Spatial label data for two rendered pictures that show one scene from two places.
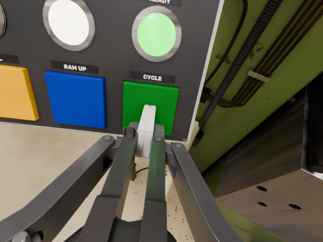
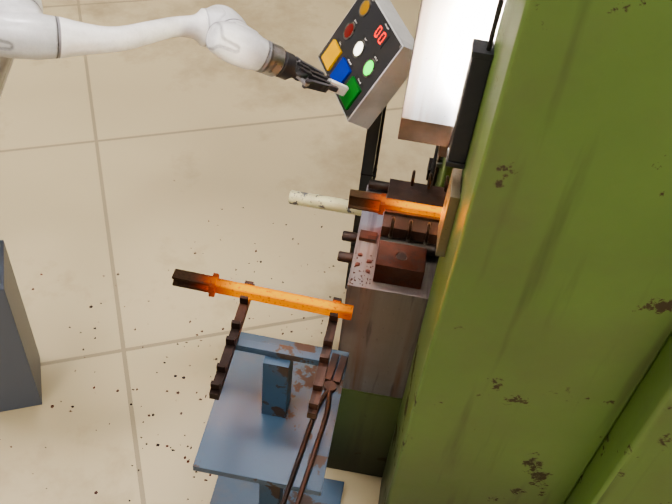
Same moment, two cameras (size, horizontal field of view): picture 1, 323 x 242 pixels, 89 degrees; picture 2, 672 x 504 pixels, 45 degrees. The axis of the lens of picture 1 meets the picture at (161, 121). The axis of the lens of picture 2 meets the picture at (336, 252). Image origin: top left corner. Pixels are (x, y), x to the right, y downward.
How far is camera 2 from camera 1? 2.27 m
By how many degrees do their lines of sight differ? 45
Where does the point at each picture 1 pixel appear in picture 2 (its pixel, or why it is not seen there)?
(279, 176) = not seen: hidden behind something
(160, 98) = (353, 89)
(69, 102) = (338, 71)
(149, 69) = (360, 77)
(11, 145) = (325, 140)
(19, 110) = (328, 63)
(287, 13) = not seen: hidden behind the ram
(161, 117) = (349, 98)
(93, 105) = (341, 77)
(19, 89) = (334, 56)
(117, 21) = (366, 56)
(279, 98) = not seen: hidden behind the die
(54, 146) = (347, 180)
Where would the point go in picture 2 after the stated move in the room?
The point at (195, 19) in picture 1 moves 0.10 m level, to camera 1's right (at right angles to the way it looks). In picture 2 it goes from (377, 70) to (385, 91)
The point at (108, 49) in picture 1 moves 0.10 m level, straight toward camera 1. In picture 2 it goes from (359, 63) to (331, 72)
